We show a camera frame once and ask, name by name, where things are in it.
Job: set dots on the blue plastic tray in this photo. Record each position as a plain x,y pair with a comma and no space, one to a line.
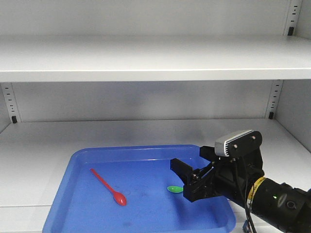
84,205

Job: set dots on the red plastic spoon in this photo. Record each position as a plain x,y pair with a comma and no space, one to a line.
119,198

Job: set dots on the grey cabinet upper shelf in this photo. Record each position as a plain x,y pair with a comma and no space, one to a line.
153,58

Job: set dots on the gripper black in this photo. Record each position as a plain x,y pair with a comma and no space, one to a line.
235,163

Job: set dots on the green plastic spoon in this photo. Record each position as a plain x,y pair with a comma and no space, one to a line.
175,189

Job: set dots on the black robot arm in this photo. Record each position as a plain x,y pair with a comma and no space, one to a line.
282,206

